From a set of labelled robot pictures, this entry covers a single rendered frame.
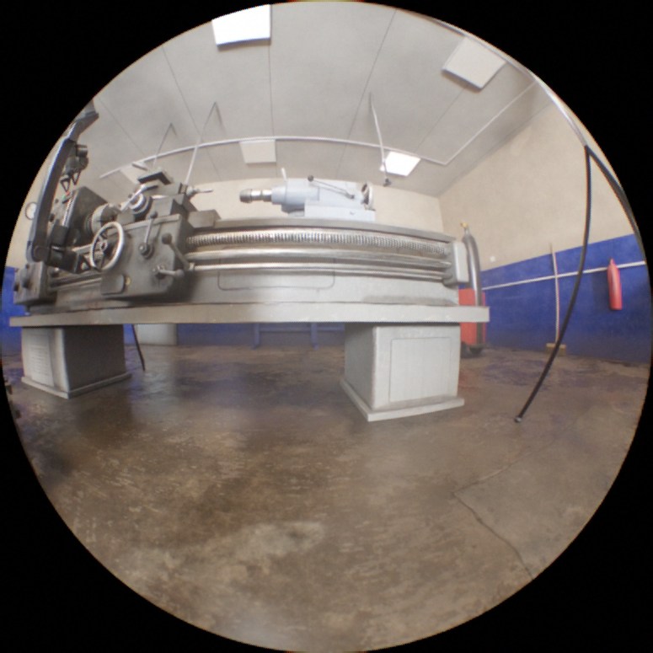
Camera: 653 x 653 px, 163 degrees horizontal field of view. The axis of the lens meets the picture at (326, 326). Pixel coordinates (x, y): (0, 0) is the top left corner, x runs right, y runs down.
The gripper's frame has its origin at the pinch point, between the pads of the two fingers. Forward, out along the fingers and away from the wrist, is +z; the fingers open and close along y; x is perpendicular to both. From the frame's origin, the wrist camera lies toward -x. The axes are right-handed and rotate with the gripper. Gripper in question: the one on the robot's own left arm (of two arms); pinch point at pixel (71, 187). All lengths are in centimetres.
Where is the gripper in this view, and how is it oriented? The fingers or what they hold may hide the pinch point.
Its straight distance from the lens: 135.7
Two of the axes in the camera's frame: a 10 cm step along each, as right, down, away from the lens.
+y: -10.0, 0.0, 0.4
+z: 0.2, 8.6, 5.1
